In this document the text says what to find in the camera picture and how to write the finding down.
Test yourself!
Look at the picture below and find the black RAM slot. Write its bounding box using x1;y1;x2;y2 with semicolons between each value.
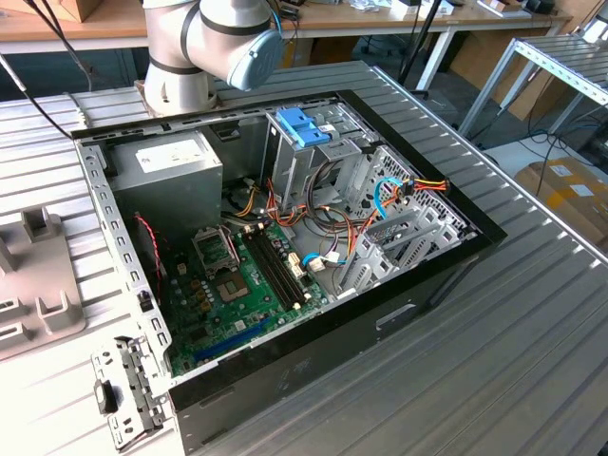
252;230;297;309
261;226;308;303
256;228;302;306
246;231;293;311

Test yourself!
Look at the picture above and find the metal socket cover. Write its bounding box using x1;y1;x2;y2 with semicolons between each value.
190;226;239;280

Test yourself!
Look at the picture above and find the black cable with metal plug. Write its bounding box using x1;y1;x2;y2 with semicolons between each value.
0;52;76;140

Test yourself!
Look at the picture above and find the CPU socket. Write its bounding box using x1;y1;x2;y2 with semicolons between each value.
212;273;252;306

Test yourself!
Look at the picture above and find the white motherboard connector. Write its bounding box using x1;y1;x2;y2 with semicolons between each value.
286;251;306;282

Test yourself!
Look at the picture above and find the open black PC case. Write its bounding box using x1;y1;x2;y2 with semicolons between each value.
70;88;508;456

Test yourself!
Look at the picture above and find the blue plastic drive bracket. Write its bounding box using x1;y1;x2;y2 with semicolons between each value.
275;107;331;149

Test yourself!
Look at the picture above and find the silver optical drive cage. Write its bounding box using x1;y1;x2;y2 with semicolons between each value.
263;102;377;216

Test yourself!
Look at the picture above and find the red yellow black power wire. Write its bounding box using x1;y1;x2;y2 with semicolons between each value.
379;175;451;216

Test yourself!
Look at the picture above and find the black case latch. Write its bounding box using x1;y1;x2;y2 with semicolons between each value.
93;378;121;415

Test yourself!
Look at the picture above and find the blue data wire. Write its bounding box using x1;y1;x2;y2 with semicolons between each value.
372;176;410;222
302;254;344;276

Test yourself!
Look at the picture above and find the wooden desk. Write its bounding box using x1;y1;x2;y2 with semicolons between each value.
0;0;574;94

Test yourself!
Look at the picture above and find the grey power supply unit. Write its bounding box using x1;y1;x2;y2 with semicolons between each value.
108;128;224;246

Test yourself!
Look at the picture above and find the blue expansion slot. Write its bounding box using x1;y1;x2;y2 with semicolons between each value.
192;315;275;363

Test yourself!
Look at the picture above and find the wooden box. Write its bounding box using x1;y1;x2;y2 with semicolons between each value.
64;0;104;23

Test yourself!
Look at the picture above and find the red black fan wire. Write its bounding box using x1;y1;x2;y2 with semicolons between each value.
133;214;168;282

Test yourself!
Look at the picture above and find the black case fan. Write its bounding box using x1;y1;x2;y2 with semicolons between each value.
132;213;168;305

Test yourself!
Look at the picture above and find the brown cardboard panel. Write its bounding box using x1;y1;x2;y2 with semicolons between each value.
448;21;571;123

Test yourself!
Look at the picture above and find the multicolour wire bundle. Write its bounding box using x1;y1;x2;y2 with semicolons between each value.
263;176;384;270

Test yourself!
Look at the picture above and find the grey parts rack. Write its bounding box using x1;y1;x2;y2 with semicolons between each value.
0;204;87;365

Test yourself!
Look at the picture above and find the thin locking lever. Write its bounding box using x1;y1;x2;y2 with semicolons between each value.
222;226;241;270

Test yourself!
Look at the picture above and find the cardboard box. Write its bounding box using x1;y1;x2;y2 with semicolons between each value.
515;156;608;244

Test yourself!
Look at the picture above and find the aluminium frame table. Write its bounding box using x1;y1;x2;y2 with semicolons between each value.
456;35;608;140

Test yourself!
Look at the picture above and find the silver disk bay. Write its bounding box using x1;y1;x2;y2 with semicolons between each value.
332;144;479;300

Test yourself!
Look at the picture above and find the black tripod stand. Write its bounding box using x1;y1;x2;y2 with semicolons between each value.
397;0;441;99

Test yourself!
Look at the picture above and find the green motherboard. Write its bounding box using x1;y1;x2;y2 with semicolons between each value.
163;220;333;377

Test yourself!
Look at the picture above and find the thin black cable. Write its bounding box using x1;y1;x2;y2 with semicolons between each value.
26;0;95;89

